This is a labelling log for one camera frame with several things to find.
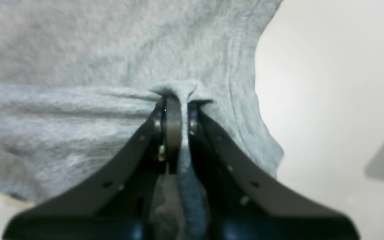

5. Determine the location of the grey T-shirt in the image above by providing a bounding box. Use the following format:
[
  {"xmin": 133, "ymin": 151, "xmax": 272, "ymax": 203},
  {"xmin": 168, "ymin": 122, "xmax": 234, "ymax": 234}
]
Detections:
[{"xmin": 0, "ymin": 0, "xmax": 284, "ymax": 240}]

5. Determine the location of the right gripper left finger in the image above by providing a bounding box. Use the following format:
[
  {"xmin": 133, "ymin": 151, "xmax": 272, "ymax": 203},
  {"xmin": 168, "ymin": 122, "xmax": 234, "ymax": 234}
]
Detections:
[{"xmin": 2, "ymin": 96, "xmax": 182, "ymax": 240}]

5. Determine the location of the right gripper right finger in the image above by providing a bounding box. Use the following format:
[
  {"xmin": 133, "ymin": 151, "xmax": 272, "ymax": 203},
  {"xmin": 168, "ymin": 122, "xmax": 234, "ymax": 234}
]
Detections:
[{"xmin": 188, "ymin": 102, "xmax": 360, "ymax": 240}]

